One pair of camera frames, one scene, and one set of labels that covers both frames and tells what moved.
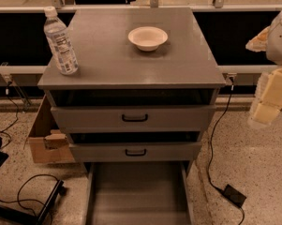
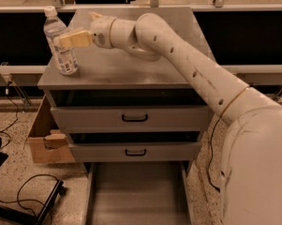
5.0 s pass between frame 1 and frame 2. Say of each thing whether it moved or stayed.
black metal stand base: stayed
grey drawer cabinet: stayed
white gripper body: moved
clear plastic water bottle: stayed
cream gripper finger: moved
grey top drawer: stayed
